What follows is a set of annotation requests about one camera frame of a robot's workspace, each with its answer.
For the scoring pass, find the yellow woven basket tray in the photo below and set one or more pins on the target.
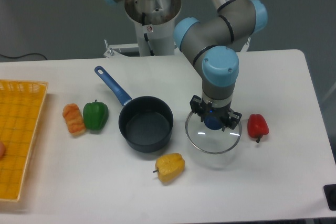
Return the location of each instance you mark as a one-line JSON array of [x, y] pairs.
[[21, 105]]

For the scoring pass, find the green toy bell pepper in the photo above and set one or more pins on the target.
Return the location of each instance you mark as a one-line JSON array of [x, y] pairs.
[[95, 115]]

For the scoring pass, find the dark saucepan blue handle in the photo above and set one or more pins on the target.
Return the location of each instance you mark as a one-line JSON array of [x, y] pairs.
[[145, 122]]

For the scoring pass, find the red toy bell pepper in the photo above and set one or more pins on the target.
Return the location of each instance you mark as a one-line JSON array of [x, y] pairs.
[[257, 127]]

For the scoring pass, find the white metal mounting bracket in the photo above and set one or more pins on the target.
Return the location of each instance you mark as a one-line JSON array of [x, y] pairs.
[[129, 50]]

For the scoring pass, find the glass lid blue knob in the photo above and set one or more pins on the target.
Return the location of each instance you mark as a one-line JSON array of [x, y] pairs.
[[210, 141]]

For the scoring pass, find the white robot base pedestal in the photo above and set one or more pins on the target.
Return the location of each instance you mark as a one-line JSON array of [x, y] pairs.
[[154, 22]]

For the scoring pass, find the black device at table edge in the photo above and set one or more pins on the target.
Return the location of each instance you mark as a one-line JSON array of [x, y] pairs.
[[330, 194]]

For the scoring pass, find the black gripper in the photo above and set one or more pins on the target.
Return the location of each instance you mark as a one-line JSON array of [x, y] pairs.
[[215, 112]]

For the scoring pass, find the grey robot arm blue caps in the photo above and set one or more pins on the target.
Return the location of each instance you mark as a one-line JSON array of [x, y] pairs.
[[205, 45]]

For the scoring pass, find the orange toy bread roll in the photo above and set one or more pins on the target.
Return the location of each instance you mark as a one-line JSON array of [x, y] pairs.
[[74, 120]]

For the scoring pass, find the yellow toy bell pepper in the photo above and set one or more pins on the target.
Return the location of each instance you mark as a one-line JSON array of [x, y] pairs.
[[169, 166]]

